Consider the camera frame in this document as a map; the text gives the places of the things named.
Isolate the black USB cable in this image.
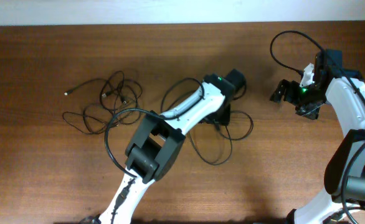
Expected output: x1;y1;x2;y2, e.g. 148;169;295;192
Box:
160;77;254;166

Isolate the thin black separated cable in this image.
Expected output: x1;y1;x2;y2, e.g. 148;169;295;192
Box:
62;70;144;136

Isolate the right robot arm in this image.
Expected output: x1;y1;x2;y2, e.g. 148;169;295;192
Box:
270;49;365;223

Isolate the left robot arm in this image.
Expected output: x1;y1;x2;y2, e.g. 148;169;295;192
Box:
81;69;247;223

